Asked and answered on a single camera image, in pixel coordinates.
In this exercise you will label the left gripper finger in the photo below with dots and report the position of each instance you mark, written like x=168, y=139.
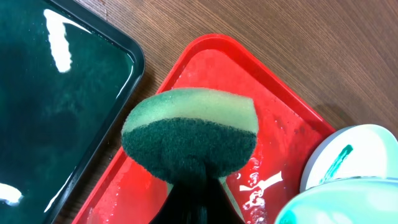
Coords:
x=210, y=205

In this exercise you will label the green scrub sponge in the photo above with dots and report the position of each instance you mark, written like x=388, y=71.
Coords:
x=188, y=135

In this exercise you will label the mint plate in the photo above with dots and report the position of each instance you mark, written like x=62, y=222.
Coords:
x=355, y=200
x=366, y=150

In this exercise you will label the red plastic tray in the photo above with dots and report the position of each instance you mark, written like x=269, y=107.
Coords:
x=289, y=131

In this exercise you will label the black water tray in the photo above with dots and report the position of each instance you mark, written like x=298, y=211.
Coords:
x=65, y=76

